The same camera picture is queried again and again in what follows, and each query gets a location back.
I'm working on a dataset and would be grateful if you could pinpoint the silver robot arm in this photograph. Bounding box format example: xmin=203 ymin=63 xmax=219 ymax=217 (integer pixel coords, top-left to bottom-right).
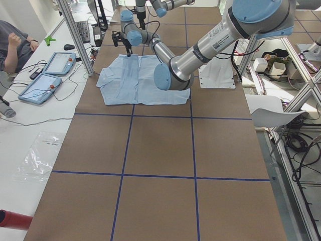
xmin=120 ymin=1 xmax=296 ymax=90
xmin=133 ymin=0 xmax=195 ymax=30

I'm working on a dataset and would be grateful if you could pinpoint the aluminium frame post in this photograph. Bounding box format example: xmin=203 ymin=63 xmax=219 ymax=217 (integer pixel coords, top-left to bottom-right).
xmin=56 ymin=0 xmax=94 ymax=77

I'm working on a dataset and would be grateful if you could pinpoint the near blue teach pendant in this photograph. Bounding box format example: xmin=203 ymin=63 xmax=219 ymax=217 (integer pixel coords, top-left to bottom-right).
xmin=18 ymin=73 xmax=62 ymax=104

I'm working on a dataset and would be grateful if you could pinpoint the black keyboard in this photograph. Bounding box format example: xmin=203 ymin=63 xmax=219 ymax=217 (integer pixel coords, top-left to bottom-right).
xmin=75 ymin=21 xmax=90 ymax=43

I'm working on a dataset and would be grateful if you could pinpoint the seated person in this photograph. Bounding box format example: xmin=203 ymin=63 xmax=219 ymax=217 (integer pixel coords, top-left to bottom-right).
xmin=1 ymin=20 xmax=39 ymax=74

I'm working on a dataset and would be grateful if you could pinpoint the red cylinder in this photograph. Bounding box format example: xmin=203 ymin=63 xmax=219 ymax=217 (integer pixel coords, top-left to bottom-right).
xmin=1 ymin=209 xmax=33 ymax=230

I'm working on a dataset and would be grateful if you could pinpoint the clear plastic bag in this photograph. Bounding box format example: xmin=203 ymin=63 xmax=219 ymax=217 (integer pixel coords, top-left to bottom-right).
xmin=13 ymin=131 xmax=66 ymax=183

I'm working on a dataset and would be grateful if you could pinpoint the black computer mouse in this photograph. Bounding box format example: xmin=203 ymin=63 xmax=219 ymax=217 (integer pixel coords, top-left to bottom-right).
xmin=63 ymin=44 xmax=75 ymax=51

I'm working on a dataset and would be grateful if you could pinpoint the light blue button shirt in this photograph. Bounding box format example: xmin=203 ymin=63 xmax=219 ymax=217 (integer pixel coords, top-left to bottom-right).
xmin=96 ymin=54 xmax=190 ymax=105

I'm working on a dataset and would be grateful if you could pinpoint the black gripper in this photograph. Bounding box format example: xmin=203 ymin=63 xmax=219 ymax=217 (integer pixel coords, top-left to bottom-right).
xmin=122 ymin=38 xmax=132 ymax=57

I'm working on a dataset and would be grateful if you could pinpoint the white column base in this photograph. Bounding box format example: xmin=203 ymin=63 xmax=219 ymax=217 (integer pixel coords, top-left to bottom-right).
xmin=198 ymin=58 xmax=236 ymax=89

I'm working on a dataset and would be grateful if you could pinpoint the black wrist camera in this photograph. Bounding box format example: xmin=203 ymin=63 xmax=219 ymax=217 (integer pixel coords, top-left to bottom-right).
xmin=111 ymin=31 xmax=122 ymax=47

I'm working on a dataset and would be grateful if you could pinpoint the green clamp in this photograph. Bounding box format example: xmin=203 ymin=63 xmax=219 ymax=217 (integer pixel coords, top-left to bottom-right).
xmin=44 ymin=36 xmax=56 ymax=46

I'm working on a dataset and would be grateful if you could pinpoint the black phone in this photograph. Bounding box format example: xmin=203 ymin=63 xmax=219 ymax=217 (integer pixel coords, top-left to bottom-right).
xmin=29 ymin=68 xmax=43 ymax=80

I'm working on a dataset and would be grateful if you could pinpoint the white curved chair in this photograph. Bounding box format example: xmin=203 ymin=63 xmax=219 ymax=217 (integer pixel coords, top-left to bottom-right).
xmin=245 ymin=94 xmax=305 ymax=128

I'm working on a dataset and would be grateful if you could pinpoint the far blue teach pendant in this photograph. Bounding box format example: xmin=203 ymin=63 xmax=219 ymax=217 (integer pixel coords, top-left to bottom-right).
xmin=43 ymin=52 xmax=76 ymax=76

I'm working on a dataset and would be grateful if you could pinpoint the blue teach pendant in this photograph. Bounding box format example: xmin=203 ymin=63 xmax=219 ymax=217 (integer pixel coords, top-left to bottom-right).
xmin=43 ymin=52 xmax=76 ymax=76
xmin=18 ymin=73 xmax=62 ymax=104

